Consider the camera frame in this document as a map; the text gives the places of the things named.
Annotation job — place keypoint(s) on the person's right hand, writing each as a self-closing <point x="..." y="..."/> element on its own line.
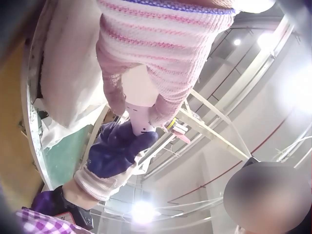
<point x="109" y="156"/>

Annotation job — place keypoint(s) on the person's left hand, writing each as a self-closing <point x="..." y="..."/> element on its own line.
<point x="158" y="43"/>

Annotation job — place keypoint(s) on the person's left thumb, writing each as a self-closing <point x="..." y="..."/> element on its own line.
<point x="164" y="111"/>

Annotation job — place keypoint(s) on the person's left fingers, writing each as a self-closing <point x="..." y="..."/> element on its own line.
<point x="114" y="95"/>

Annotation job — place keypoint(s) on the person's right thumb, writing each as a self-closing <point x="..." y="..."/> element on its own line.
<point x="147" y="140"/>

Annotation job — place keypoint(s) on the person's right fingers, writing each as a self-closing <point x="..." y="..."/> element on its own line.
<point x="115" y="132"/>

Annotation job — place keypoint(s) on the white plastic nozzle tube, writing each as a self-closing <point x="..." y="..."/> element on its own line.
<point x="141" y="119"/>

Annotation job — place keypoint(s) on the yellow and pink small tool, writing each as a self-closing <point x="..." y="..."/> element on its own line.
<point x="176" y="129"/>

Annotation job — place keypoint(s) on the green panel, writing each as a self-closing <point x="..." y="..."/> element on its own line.
<point x="65" y="156"/>

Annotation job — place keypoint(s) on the white cloth sheet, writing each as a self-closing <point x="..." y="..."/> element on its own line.
<point x="70" y="61"/>

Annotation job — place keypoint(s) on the round ceiling lamp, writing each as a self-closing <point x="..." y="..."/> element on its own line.
<point x="236" y="42"/>
<point x="265" y="39"/>
<point x="142" y="211"/>

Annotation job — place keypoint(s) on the white curved metal rim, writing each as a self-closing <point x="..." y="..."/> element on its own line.
<point x="30" y="117"/>

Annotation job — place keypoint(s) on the black wrist band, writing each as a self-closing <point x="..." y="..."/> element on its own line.
<point x="82" y="217"/>

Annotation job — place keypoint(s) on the person's body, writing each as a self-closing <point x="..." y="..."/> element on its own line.
<point x="43" y="223"/>

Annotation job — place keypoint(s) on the white metal frame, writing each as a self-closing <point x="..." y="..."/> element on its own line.
<point x="209" y="124"/>

